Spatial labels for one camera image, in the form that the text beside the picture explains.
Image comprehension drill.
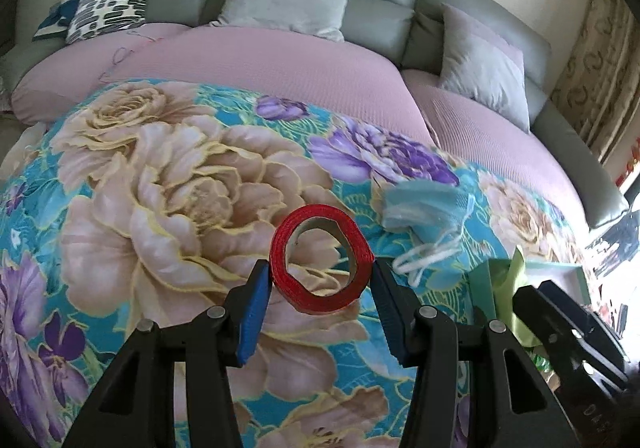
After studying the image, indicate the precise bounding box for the grey and lilac pillow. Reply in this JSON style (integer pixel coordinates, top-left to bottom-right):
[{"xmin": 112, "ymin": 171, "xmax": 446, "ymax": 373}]
[{"xmin": 439, "ymin": 4, "xmax": 532, "ymax": 133}]

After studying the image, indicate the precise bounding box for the beige patterned curtain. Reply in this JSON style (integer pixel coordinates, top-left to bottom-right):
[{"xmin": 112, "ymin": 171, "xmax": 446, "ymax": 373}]
[{"xmin": 550, "ymin": 0, "xmax": 640, "ymax": 163}]

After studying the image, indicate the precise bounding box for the green tissue packet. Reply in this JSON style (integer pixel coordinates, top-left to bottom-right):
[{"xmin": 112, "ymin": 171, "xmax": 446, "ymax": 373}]
[{"xmin": 500, "ymin": 247, "xmax": 538, "ymax": 346}]

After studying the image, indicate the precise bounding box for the pink sofa seat cushion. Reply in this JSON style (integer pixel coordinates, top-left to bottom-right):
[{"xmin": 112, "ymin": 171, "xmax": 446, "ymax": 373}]
[
  {"xmin": 10, "ymin": 24, "xmax": 438, "ymax": 149},
  {"xmin": 401, "ymin": 69, "xmax": 588, "ymax": 229}
]

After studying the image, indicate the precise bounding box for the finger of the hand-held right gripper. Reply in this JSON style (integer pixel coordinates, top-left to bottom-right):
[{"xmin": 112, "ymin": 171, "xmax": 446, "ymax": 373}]
[
  {"xmin": 511, "ymin": 285, "xmax": 589, "ymax": 385},
  {"xmin": 539, "ymin": 279, "xmax": 629, "ymax": 380}
]

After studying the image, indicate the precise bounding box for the blue face mask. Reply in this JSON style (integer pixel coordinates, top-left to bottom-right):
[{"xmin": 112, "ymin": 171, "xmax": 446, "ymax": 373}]
[{"xmin": 382, "ymin": 180, "xmax": 477, "ymax": 286}]

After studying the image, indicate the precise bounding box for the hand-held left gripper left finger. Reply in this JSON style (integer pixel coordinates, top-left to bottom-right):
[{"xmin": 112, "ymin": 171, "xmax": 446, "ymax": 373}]
[{"xmin": 62, "ymin": 259, "xmax": 273, "ymax": 448}]

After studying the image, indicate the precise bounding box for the red hanging decoration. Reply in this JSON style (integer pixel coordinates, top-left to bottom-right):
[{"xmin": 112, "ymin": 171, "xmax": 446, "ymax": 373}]
[{"xmin": 617, "ymin": 138, "xmax": 640, "ymax": 189}]

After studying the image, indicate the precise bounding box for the black and white patterned pillow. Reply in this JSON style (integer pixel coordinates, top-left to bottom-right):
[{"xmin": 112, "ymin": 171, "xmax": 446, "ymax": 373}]
[{"xmin": 65, "ymin": 0, "xmax": 161, "ymax": 44}]

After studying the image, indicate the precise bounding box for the dark blue cushion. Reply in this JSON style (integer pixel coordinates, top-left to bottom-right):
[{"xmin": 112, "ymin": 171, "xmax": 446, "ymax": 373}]
[{"xmin": 32, "ymin": 0, "xmax": 83, "ymax": 42}]

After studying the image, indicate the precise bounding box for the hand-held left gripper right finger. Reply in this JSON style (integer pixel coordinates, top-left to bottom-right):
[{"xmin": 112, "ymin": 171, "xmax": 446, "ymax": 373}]
[{"xmin": 372, "ymin": 259, "xmax": 568, "ymax": 448}]

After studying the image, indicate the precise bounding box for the teal cardboard box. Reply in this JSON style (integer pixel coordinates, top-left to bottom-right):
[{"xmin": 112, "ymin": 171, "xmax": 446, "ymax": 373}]
[{"xmin": 469, "ymin": 258, "xmax": 587, "ymax": 359}]

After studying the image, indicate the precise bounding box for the floral blanket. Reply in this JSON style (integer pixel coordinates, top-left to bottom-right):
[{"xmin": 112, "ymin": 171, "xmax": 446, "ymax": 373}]
[{"xmin": 0, "ymin": 80, "xmax": 596, "ymax": 448}]

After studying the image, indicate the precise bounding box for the red tape roll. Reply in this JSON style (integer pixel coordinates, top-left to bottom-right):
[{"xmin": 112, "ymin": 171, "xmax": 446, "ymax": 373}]
[{"xmin": 269, "ymin": 204, "xmax": 375, "ymax": 315}]

